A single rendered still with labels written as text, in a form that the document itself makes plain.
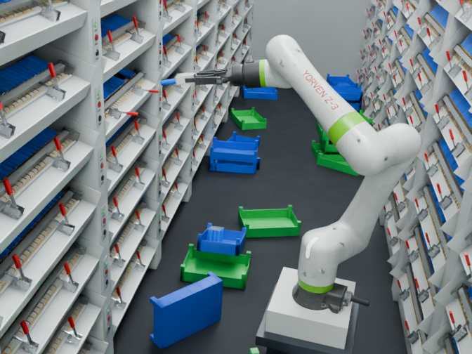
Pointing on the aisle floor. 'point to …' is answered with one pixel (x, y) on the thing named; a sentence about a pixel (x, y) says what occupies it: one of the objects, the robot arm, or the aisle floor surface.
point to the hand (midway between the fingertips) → (186, 78)
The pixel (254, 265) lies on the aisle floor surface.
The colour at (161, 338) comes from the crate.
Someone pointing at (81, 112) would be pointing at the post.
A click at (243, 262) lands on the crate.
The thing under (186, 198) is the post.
